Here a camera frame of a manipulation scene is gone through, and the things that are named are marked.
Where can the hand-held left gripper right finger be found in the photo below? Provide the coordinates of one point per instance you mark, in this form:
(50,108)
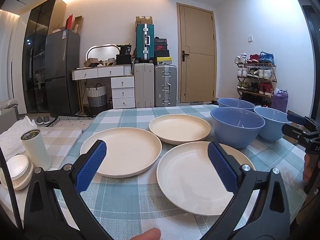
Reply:
(222,167)

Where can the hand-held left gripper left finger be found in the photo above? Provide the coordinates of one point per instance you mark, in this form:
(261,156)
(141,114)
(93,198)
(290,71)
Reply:
(90,167)

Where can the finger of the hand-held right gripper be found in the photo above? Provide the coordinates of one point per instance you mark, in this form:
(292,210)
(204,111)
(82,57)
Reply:
(296,118)
(295,132)

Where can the blue bowl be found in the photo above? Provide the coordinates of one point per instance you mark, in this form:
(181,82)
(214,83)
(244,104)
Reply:
(235,103)
(271,127)
(237,132)

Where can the cream round plate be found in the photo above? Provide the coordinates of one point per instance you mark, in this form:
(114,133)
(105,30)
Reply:
(178,128)
(190,180)
(127,150)

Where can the person's right hand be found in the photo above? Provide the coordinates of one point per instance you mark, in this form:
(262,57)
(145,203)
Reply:
(307,167)

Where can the person's left hand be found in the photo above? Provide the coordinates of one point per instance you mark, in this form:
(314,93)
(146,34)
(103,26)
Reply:
(147,234)

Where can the purple bag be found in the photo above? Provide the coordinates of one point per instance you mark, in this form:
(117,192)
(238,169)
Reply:
(279,102)

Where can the beige checked cloth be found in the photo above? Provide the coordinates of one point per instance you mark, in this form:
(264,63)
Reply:
(62,142)

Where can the shoe rack with shoes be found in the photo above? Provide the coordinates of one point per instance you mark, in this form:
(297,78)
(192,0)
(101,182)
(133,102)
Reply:
(265,90)

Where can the teal checked tablecloth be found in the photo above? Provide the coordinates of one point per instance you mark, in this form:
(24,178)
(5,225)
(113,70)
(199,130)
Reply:
(120,200)

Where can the beige dotted mat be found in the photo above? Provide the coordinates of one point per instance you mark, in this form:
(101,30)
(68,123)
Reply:
(67,125)

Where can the black white patterned rug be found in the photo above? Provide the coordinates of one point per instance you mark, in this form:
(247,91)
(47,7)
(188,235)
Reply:
(72,118)

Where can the white thermos cup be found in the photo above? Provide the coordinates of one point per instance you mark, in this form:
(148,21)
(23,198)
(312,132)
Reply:
(37,152)

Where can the grey slipper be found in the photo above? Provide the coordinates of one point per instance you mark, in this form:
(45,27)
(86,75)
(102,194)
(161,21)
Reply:
(39,120)
(47,119)

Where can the dark water bottle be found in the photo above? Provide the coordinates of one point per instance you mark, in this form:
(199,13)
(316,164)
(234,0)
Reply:
(110,103)

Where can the grey white woven basket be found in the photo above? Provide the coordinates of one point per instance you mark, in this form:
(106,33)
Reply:
(97,97)

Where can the stack of white dishes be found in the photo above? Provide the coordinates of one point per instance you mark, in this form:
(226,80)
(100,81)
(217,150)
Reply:
(17,172)

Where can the white vanity desk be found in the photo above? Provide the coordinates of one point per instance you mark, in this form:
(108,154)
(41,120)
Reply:
(120,87)

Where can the dark grey refrigerator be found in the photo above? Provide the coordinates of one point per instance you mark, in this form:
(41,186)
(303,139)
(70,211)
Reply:
(61,75)

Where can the beige suitcase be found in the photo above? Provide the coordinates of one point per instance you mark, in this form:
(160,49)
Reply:
(143,85)

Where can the silver suitcase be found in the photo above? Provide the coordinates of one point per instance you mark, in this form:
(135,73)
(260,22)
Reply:
(165,85)

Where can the tan wooden door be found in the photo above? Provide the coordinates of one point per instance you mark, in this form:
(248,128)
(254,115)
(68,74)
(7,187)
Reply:
(197,55)

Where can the oval mirror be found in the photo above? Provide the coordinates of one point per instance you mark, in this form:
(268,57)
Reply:
(102,52)

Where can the black bag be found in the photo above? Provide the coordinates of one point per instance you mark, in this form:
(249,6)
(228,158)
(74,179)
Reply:
(123,55)

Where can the yellow box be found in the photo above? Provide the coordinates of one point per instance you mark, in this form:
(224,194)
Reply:
(165,60)

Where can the dark glass cabinet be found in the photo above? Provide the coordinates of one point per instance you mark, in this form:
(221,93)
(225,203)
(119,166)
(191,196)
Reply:
(35,55)

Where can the teal suitcase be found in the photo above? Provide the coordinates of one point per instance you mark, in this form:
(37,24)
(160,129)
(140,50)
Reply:
(141,42)

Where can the black shoe box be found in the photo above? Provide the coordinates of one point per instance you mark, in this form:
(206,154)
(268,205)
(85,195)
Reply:
(160,41)

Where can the red box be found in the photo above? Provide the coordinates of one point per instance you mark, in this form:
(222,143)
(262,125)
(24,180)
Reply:
(69,22)

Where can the cardboard box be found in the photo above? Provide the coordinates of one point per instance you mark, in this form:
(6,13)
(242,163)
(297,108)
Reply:
(144,20)

